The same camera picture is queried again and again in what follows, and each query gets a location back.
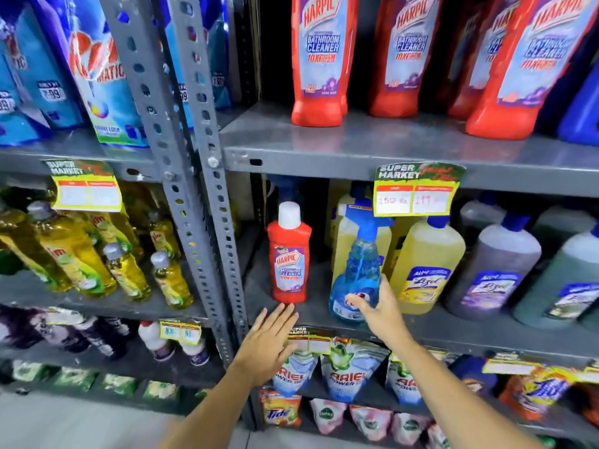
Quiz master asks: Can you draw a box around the blue detergent powder bag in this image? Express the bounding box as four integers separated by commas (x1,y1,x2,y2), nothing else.
0,0,85,147
157,0,233,129
29,0,151,150

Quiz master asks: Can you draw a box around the person's left forearm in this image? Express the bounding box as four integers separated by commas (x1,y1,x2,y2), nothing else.
157,364,264,449

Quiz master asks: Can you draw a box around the large red bathroom cleaner bottle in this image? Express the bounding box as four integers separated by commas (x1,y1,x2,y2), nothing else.
465,0,599,140
445,0,520,119
369,0,445,118
290,0,359,128

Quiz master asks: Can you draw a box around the row of dark bottles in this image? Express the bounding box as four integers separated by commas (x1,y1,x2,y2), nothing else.
0,305,134,361

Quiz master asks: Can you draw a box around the pink white refill pouch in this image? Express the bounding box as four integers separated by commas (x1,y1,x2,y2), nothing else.
348,405,394,443
425,423,452,449
390,413,432,447
309,398,348,436

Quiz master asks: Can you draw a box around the blue glass cleaner spray bottle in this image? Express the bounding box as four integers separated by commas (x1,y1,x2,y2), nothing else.
329,198,395,326

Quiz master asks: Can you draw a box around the person's right hand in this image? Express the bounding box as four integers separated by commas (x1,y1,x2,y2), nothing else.
345,275,413,352

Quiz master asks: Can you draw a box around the grey metal shelf rack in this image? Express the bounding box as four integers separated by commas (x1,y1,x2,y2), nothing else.
166,0,599,449
0,0,235,417

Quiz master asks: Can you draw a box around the orange detergent packet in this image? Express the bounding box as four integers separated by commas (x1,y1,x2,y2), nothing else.
259,387,303,429
498,367,577,422

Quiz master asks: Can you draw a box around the person's left hand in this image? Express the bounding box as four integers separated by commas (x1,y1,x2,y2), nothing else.
232,304,303,388

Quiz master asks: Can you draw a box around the row of green packets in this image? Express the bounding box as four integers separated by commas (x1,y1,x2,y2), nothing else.
0,359,209,403

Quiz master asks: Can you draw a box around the yellow green shelf price tag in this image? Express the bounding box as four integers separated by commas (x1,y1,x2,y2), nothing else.
286,326,334,355
481,352,540,376
159,320,203,346
42,159,124,212
373,162,467,218

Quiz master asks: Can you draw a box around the dark blue plastic bottle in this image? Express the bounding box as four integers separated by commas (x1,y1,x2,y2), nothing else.
556,60,599,147

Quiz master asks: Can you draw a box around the dark blue refill pouch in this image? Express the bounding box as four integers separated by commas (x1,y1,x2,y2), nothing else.
448,354,499,395

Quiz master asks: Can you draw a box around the person's right forearm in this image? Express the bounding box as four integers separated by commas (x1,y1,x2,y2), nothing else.
392,339,546,449

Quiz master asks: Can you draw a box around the green floor cleaner bottle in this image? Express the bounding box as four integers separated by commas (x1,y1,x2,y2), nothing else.
512,223,599,331
531,198,597,246

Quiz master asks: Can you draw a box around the small red white-capped cleaner bottle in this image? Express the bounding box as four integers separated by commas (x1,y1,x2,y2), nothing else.
267,201,312,305

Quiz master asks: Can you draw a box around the white green detergent pouch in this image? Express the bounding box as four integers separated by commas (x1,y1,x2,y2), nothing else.
273,351,320,399
385,353,452,407
320,337,390,403

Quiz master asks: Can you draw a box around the white bottle with blue label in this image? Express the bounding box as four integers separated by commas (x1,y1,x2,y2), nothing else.
138,321,177,362
180,338,211,367

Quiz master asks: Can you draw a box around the purple floor cleaner bottle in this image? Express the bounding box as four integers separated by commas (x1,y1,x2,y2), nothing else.
444,212,543,321
458,191,507,244

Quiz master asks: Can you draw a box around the row of yellow dishwash bottles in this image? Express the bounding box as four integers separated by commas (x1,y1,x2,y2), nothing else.
0,182,195,310

